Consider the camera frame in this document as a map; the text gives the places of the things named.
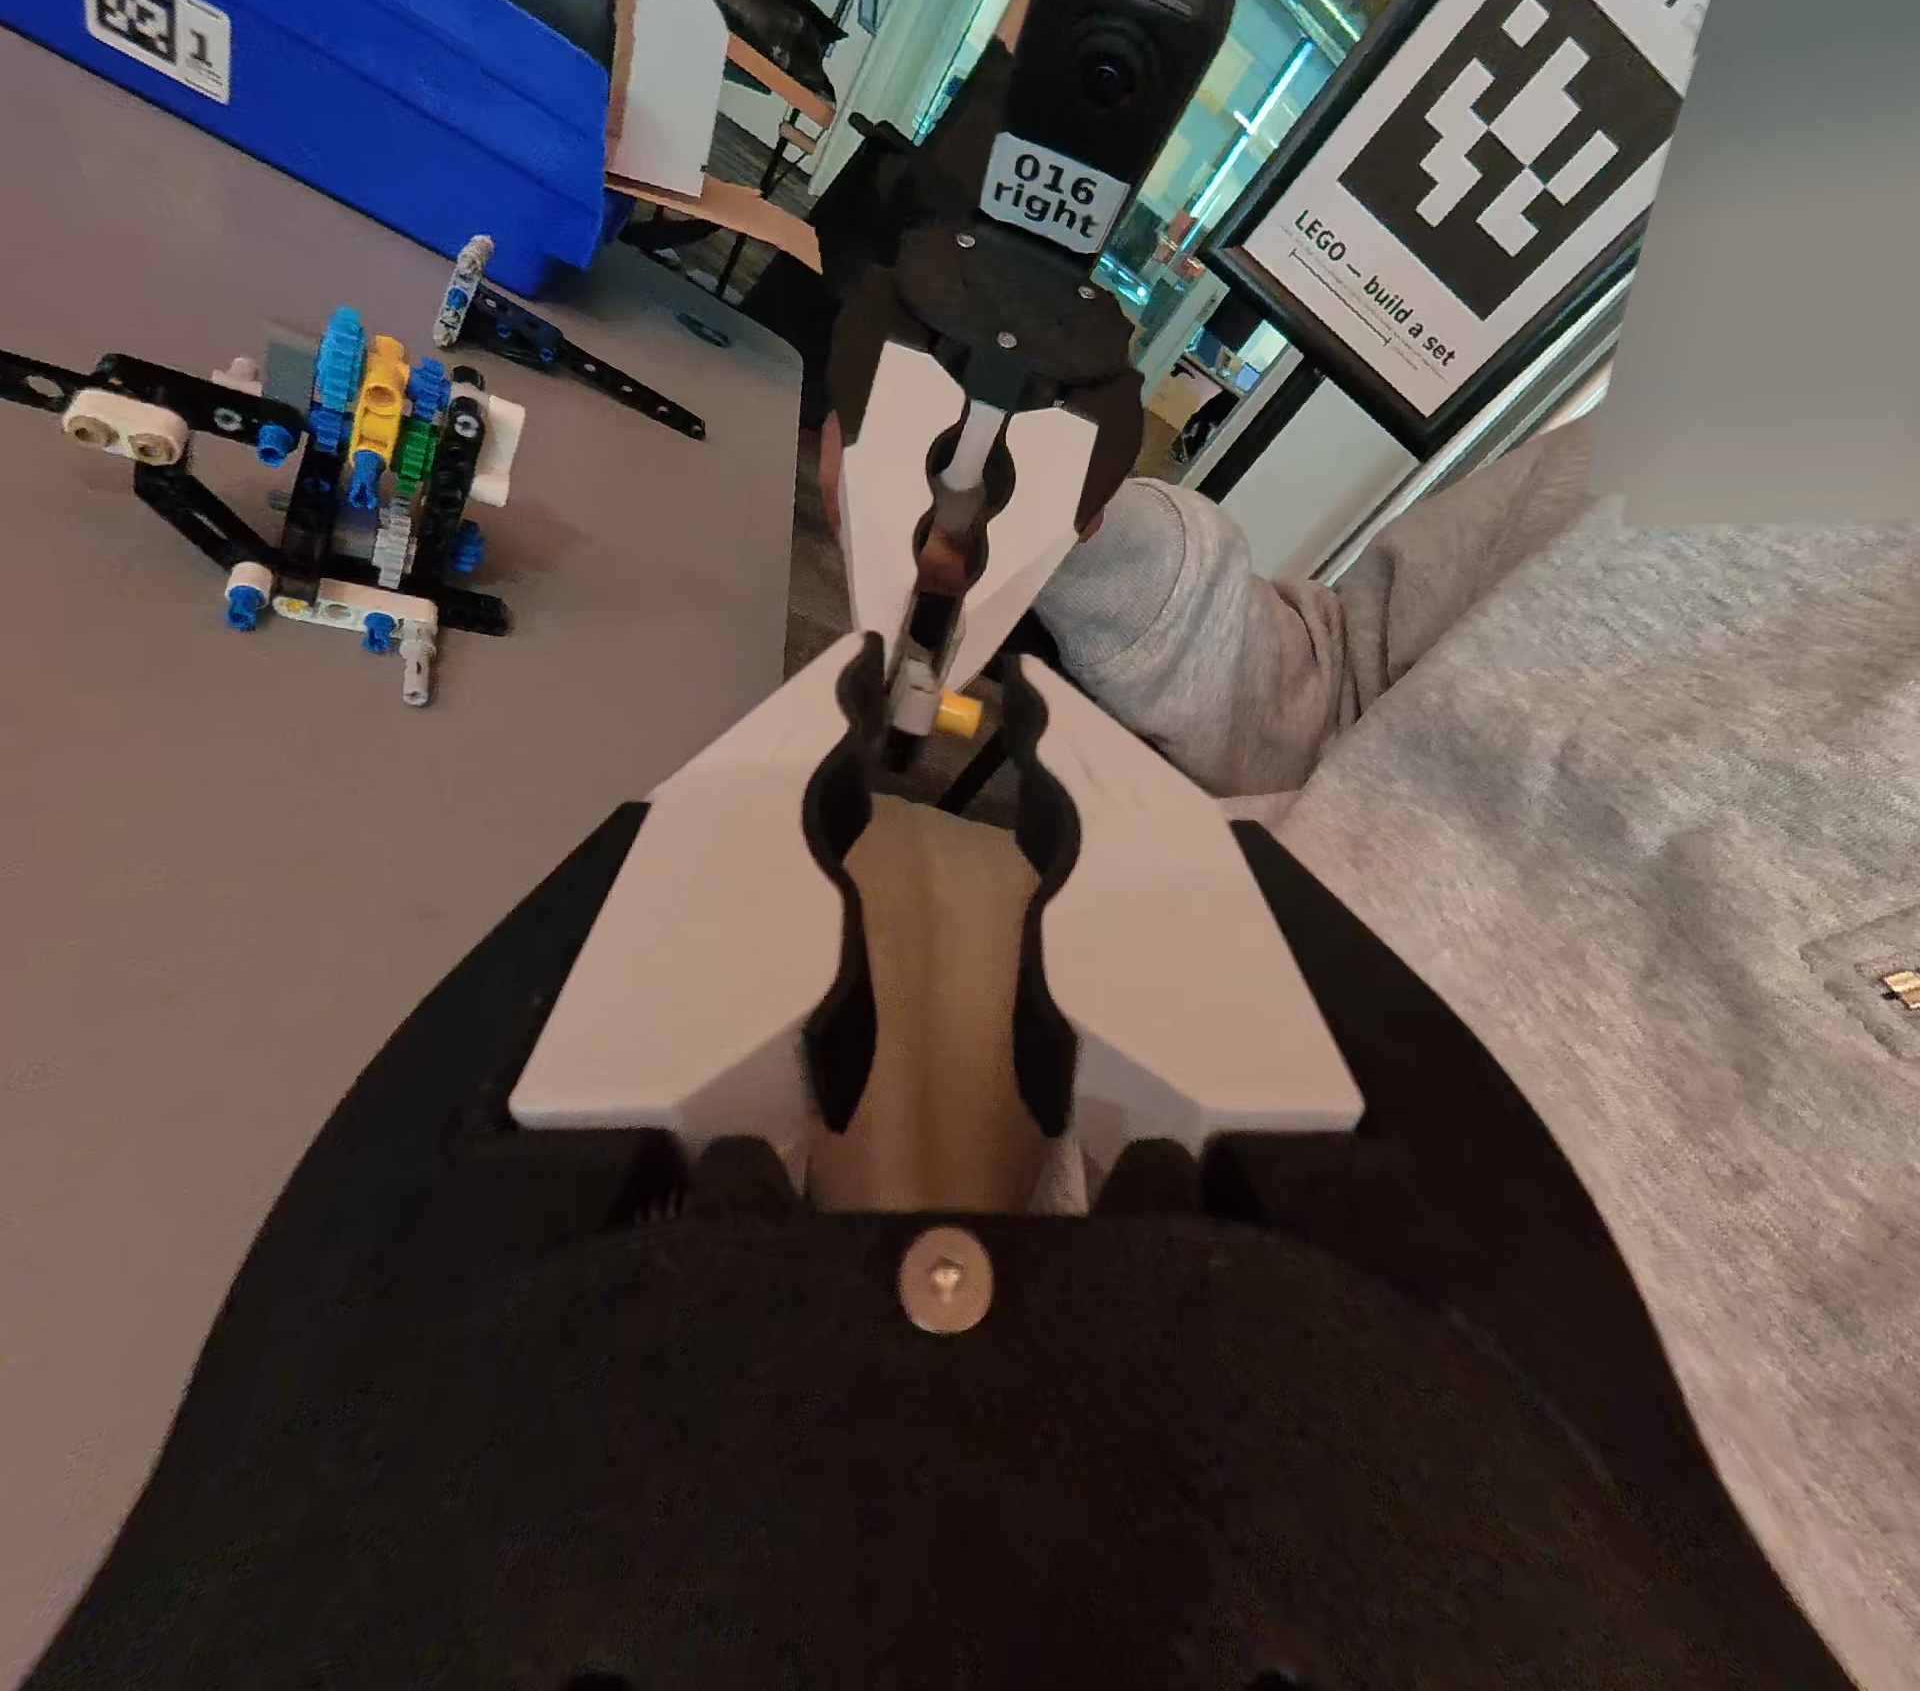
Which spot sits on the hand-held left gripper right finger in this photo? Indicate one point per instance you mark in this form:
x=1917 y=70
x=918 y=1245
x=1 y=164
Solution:
x=1184 y=955

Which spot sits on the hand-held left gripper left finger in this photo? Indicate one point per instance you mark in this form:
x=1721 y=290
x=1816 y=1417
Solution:
x=674 y=955

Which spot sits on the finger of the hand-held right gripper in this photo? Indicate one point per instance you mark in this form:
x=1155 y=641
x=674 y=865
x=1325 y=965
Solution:
x=1043 y=490
x=888 y=460

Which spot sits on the grey lego beam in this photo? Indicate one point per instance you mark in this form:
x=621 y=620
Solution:
x=914 y=689

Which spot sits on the yellow lego pin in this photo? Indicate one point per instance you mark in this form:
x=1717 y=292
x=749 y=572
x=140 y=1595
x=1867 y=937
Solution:
x=961 y=713

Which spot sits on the person's right forearm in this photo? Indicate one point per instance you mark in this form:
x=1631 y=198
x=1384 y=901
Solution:
x=1201 y=612

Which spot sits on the multicoloured lego model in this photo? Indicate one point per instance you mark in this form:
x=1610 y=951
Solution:
x=361 y=430

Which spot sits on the black framed sign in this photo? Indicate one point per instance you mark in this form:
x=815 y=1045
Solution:
x=1500 y=100

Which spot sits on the open cardboard box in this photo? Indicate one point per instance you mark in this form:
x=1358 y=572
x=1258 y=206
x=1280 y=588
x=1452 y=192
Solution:
x=669 y=70

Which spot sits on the blue plastic bin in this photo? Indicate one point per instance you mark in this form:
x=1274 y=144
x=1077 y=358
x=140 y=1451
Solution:
x=375 y=40

